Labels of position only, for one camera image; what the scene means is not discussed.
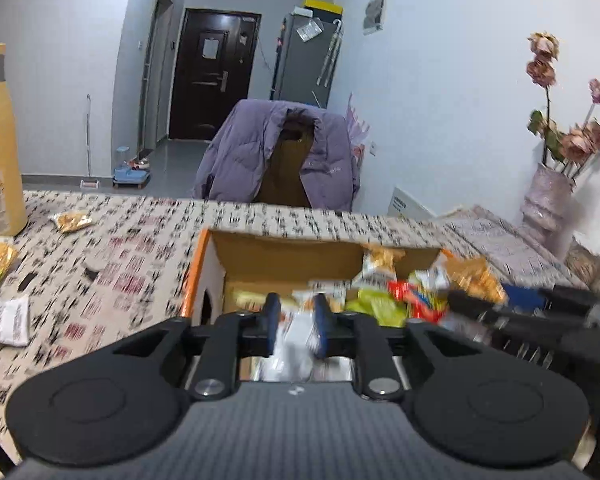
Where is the grey side door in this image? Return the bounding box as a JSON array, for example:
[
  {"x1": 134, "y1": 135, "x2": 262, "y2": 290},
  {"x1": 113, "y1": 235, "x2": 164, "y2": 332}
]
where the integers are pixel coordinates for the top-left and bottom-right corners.
[{"x1": 138, "y1": 0, "x2": 174, "y2": 154}]

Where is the dried pink rose bouquet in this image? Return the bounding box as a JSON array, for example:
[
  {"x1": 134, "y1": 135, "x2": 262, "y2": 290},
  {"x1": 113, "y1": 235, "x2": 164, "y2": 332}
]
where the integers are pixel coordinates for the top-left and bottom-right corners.
[{"x1": 524, "y1": 32, "x2": 600, "y2": 179}]

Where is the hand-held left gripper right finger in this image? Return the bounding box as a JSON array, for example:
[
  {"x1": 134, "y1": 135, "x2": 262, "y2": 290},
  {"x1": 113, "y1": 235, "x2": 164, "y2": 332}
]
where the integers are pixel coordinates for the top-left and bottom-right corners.
[{"x1": 313, "y1": 293, "x2": 482, "y2": 402}]

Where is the white mop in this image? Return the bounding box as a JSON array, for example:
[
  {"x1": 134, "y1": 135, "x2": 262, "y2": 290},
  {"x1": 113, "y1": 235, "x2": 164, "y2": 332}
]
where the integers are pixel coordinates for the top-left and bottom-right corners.
[{"x1": 82, "y1": 93, "x2": 101, "y2": 190}]

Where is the yellow box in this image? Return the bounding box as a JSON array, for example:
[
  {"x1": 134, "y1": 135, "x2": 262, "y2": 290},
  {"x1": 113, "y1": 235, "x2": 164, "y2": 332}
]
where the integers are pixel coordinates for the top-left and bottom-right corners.
[{"x1": 302, "y1": 0, "x2": 345, "y2": 15}]

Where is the orange cardboard box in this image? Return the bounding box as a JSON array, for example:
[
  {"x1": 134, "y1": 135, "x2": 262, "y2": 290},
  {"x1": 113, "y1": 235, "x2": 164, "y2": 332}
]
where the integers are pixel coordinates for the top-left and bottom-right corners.
[{"x1": 182, "y1": 227, "x2": 449, "y2": 332}]

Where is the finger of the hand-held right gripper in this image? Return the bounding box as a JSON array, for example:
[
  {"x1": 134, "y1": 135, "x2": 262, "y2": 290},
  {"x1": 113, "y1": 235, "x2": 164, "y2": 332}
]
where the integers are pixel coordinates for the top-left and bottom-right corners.
[
  {"x1": 447, "y1": 289, "x2": 600, "y2": 357},
  {"x1": 504, "y1": 282, "x2": 600, "y2": 312}
]

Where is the grey refrigerator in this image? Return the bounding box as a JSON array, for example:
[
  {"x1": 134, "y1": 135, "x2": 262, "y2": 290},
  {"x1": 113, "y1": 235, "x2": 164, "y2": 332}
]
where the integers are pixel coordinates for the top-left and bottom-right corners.
[{"x1": 271, "y1": 11, "x2": 344, "y2": 110}]

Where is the striped folded umbrella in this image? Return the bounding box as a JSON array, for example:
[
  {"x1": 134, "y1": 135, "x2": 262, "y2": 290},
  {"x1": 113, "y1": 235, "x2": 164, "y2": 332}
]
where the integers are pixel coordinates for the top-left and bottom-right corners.
[{"x1": 315, "y1": 19, "x2": 344, "y2": 86}]

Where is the pink textured vase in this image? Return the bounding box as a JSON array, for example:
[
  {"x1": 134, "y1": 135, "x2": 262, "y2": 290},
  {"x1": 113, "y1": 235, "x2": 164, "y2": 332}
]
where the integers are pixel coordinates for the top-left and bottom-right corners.
[{"x1": 522, "y1": 162, "x2": 576, "y2": 249}]

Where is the purple puffer jacket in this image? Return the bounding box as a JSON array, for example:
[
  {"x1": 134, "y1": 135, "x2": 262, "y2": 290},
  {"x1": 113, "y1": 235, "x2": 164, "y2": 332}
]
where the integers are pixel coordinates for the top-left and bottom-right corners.
[{"x1": 192, "y1": 98, "x2": 361, "y2": 211}]

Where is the grey patterned cloth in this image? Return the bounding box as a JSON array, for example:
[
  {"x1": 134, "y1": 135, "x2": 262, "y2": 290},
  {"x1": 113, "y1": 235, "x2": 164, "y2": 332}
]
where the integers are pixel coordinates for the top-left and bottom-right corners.
[{"x1": 437, "y1": 204, "x2": 566, "y2": 281}]

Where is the pink plastic bag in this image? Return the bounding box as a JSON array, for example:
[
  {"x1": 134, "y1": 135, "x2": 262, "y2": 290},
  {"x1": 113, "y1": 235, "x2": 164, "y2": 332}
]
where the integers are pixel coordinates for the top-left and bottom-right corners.
[{"x1": 344, "y1": 93, "x2": 371, "y2": 161}]

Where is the brown wooden chair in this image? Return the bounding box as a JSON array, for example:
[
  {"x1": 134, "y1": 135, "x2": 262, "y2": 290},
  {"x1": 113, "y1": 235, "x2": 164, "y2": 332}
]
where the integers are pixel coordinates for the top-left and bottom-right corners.
[{"x1": 254, "y1": 119, "x2": 315, "y2": 207}]

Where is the small white red-print packet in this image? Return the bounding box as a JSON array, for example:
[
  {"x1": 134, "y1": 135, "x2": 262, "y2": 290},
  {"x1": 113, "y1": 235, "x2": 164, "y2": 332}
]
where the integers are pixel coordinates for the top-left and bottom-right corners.
[{"x1": 0, "y1": 294, "x2": 31, "y2": 347}]

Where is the calligraphy print tablecloth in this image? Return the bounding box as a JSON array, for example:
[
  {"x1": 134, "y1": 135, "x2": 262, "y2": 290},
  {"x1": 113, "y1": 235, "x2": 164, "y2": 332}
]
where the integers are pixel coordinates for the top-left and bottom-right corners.
[{"x1": 0, "y1": 188, "x2": 442, "y2": 467}]

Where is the pale yellow snack packet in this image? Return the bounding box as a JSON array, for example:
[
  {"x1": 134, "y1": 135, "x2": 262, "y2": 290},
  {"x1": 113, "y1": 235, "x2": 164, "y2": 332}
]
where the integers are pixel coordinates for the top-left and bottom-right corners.
[{"x1": 232, "y1": 287, "x2": 271, "y2": 311}]

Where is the blurred white snack packet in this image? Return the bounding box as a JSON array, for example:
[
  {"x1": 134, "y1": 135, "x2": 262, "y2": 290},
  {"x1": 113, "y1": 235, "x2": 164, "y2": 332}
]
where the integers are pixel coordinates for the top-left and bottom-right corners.
[{"x1": 272, "y1": 309, "x2": 327, "y2": 382}]

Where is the clear bag on refrigerator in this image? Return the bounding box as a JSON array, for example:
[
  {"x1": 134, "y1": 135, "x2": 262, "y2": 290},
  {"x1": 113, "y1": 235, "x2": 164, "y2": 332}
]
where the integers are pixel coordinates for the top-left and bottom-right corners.
[{"x1": 296, "y1": 19, "x2": 325, "y2": 42}]

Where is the orange cookie packet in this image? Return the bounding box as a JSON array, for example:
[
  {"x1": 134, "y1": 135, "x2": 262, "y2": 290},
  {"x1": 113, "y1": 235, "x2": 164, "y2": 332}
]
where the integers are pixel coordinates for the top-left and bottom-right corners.
[{"x1": 439, "y1": 252, "x2": 509, "y2": 306}]

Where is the blue pet water dispenser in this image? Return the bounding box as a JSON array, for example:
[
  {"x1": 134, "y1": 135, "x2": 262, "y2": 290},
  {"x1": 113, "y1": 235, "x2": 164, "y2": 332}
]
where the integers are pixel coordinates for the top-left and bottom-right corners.
[{"x1": 113, "y1": 145, "x2": 151, "y2": 189}]

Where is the white wall panel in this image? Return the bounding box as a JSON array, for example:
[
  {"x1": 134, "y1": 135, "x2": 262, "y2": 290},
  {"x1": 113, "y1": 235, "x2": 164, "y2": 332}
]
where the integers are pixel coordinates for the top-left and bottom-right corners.
[{"x1": 362, "y1": 0, "x2": 389, "y2": 36}]

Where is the dark brown entrance door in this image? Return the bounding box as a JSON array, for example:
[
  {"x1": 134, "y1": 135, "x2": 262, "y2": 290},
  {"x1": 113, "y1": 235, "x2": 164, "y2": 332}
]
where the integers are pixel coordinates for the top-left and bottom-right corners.
[{"x1": 168, "y1": 8, "x2": 263, "y2": 142}]

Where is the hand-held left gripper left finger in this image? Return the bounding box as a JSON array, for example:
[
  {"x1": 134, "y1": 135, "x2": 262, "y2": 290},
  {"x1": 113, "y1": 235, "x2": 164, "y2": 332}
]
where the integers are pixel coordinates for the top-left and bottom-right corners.
[{"x1": 112, "y1": 293, "x2": 282, "y2": 402}]

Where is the patterned jar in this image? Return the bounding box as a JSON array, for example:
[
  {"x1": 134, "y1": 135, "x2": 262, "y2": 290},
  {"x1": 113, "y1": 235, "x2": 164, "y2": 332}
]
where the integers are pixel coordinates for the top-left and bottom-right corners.
[{"x1": 562, "y1": 232, "x2": 600, "y2": 289}]

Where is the white leaning board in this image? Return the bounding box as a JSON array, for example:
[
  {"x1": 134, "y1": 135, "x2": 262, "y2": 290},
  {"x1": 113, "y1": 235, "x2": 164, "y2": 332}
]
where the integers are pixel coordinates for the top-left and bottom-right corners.
[{"x1": 389, "y1": 187, "x2": 434, "y2": 219}]

